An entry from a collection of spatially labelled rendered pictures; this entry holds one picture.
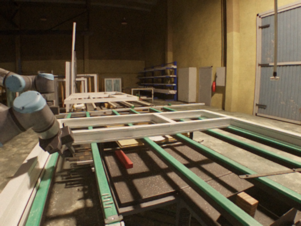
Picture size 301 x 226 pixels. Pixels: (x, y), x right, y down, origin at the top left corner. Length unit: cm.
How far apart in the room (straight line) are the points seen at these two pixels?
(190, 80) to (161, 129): 909
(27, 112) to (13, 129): 7
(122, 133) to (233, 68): 718
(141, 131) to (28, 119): 75
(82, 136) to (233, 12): 806
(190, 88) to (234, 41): 376
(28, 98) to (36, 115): 6
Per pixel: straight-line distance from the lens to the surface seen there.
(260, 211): 107
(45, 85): 114
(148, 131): 117
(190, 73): 1023
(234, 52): 808
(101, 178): 71
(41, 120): 61
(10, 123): 61
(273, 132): 134
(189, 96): 1023
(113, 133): 112
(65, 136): 71
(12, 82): 105
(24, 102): 60
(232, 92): 796
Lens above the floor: 123
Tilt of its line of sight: 10 degrees down
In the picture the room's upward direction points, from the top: straight up
